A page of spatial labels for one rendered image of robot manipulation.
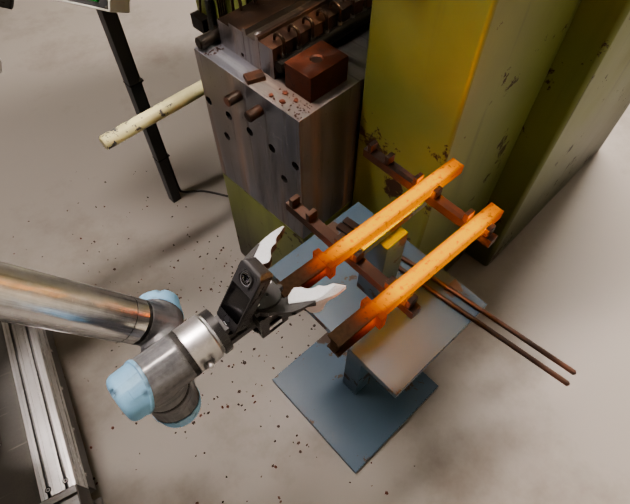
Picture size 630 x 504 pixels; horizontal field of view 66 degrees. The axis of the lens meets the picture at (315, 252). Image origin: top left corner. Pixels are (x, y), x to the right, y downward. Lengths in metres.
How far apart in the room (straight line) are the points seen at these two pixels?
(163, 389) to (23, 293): 0.22
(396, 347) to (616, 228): 1.52
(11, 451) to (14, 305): 0.99
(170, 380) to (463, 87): 0.74
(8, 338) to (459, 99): 1.47
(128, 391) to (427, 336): 0.63
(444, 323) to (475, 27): 0.58
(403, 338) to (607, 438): 1.02
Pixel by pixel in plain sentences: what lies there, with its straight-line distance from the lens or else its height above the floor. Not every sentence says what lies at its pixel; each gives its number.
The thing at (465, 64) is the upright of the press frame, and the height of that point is 1.08.
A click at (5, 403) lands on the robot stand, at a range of 1.74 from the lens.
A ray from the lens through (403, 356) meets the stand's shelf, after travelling 1.04.
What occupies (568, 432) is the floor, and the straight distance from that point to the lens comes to 1.87.
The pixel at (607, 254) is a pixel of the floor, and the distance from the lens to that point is 2.29.
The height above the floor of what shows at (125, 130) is 0.64.
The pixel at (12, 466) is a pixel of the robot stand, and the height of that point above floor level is 0.21.
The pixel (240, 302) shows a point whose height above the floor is 1.03.
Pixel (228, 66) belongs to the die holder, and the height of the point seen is 0.91.
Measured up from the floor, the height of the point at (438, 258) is 0.95.
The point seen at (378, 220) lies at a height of 0.95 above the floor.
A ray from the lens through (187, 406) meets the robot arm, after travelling 0.79.
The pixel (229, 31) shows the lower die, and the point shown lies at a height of 0.97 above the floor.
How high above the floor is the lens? 1.63
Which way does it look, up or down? 56 degrees down
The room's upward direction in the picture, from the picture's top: straight up
